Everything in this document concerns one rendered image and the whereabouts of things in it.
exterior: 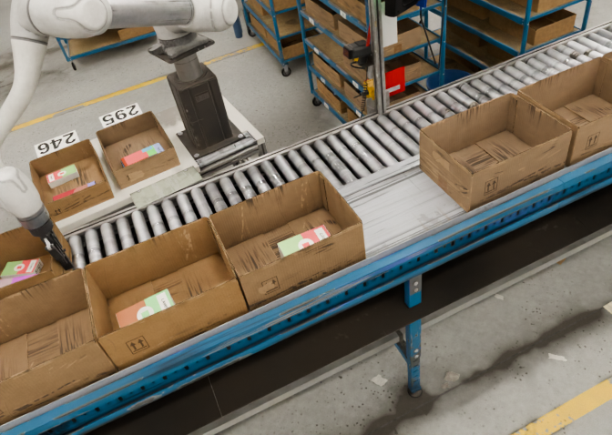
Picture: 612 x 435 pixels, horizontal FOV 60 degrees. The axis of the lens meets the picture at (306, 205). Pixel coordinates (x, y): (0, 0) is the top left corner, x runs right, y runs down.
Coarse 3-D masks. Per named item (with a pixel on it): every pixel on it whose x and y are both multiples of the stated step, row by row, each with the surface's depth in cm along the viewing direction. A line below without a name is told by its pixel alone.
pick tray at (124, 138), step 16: (112, 128) 254; (128, 128) 258; (144, 128) 262; (160, 128) 252; (112, 144) 258; (128, 144) 256; (144, 144) 254; (160, 144) 252; (112, 160) 248; (144, 160) 229; (160, 160) 233; (176, 160) 236; (128, 176) 229; (144, 176) 233
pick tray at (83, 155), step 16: (80, 144) 247; (32, 160) 241; (48, 160) 244; (64, 160) 248; (80, 160) 252; (96, 160) 250; (32, 176) 232; (80, 176) 242; (96, 176) 240; (48, 192) 236; (64, 192) 235; (80, 192) 219; (96, 192) 222; (112, 192) 230; (48, 208) 216; (64, 208) 220; (80, 208) 223
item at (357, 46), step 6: (354, 42) 227; (360, 42) 227; (348, 48) 225; (354, 48) 224; (360, 48) 225; (366, 48) 226; (348, 54) 225; (354, 54) 225; (360, 54) 226; (366, 54) 227; (354, 60) 231; (360, 60) 230; (366, 60) 231
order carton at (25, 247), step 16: (0, 240) 196; (16, 240) 198; (32, 240) 201; (64, 240) 203; (0, 256) 200; (16, 256) 202; (32, 256) 205; (48, 256) 206; (0, 272) 203; (48, 272) 177; (64, 272) 188; (0, 288) 174; (16, 288) 176
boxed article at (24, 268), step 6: (6, 264) 201; (12, 264) 200; (18, 264) 200; (24, 264) 199; (30, 264) 199; (36, 264) 198; (42, 264) 202; (6, 270) 198; (12, 270) 198; (18, 270) 197; (24, 270) 197; (30, 270) 196; (36, 270) 198; (0, 276) 197; (6, 276) 197; (12, 276) 197; (18, 276) 197
